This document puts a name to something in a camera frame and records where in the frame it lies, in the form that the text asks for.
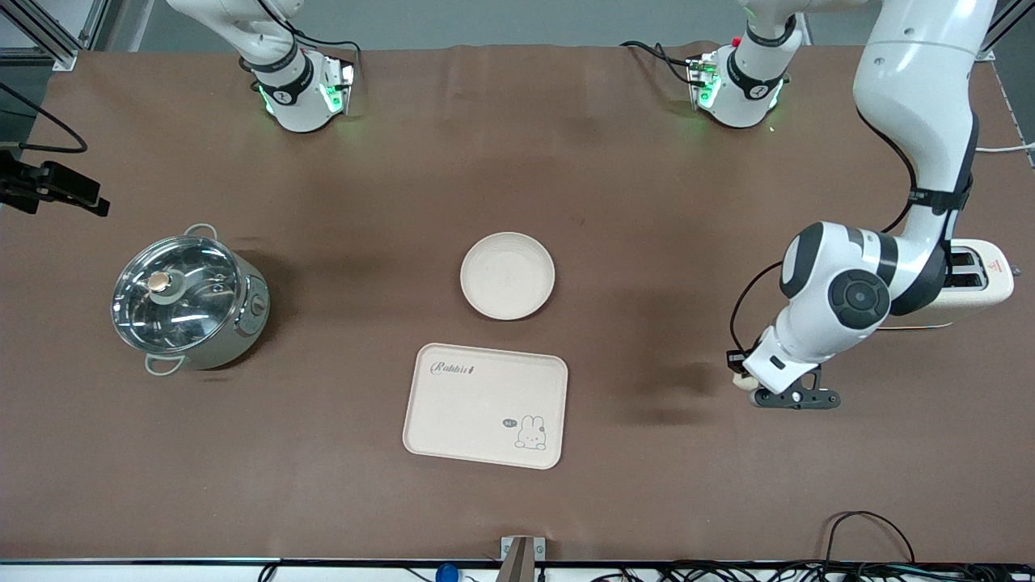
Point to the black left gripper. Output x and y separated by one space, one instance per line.
737 360

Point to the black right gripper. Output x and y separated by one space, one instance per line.
32 186

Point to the pale steamed bun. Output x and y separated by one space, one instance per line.
744 382

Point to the cream round plate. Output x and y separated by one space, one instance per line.
508 276

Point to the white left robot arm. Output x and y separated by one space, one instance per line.
914 81

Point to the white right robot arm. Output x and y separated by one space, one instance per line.
291 97

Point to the cream rabbit print tray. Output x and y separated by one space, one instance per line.
469 412

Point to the glass pot lid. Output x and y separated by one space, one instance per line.
174 295

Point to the steel electric cooking pot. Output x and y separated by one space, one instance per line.
242 327

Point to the brown table mat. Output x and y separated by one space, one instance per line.
566 162

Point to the cream two-slot toaster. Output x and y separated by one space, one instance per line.
990 279

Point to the blue round cap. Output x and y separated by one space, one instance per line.
446 574

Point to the aluminium frame extrusion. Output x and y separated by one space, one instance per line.
1007 24
65 58

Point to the silver camera mount bracket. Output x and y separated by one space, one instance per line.
521 558

